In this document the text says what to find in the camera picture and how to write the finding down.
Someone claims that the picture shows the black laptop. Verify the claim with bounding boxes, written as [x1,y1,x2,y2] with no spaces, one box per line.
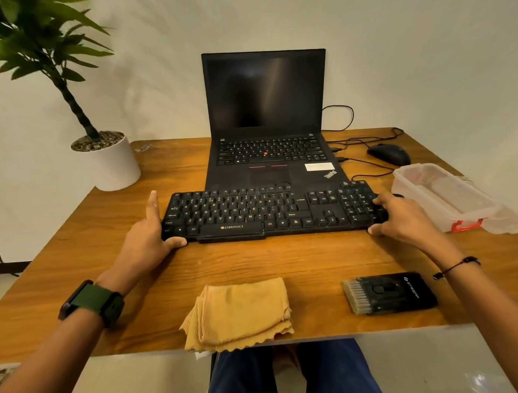
[201,48,351,193]

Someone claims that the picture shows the white seat chair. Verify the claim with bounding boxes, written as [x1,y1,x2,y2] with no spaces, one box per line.
[194,350,219,383]

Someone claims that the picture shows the person's right forearm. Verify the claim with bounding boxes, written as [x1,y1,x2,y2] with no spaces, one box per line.
[439,263,518,389]

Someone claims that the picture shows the person's blue jeans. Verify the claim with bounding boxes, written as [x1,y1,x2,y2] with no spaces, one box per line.
[208,338,383,393]

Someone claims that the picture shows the black keyboard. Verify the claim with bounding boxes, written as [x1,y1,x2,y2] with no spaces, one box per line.
[161,180,391,245]

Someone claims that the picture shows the black mouse cable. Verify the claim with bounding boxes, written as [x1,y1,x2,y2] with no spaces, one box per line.
[328,127,405,147]

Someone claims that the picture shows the clear plastic box red latches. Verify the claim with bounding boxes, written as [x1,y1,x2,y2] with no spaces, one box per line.
[391,162,502,234]

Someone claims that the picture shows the black cleaning brush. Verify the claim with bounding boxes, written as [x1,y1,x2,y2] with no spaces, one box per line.
[341,271,439,316]

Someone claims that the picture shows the green strap smartwatch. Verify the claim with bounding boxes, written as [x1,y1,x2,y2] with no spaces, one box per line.
[58,279,125,329]

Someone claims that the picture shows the clear plastic box lid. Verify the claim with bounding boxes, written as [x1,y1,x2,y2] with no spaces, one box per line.
[457,174,518,235]

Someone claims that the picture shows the black computer mouse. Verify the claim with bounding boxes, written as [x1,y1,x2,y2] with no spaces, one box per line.
[366,143,412,167]

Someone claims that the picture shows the black cord bracelet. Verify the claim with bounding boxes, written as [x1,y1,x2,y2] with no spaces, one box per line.
[432,255,481,281]

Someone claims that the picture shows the person's right hand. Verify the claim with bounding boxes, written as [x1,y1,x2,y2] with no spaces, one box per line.
[367,191,464,270]

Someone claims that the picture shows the person's left hand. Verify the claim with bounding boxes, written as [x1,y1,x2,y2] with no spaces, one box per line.
[95,190,188,297]

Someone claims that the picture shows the green potted plant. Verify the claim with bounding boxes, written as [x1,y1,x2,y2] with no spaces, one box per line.
[0,0,115,143]

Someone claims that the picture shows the person's left forearm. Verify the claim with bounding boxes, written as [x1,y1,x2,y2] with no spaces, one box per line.
[0,309,106,393]

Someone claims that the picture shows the black looped laptop cable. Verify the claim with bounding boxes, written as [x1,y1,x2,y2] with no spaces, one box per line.
[322,105,355,132]

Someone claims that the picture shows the person's bare foot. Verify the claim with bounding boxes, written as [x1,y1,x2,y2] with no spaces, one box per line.
[271,344,302,377]

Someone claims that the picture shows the yellow cloth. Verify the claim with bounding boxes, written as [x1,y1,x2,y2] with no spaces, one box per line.
[179,276,295,354]

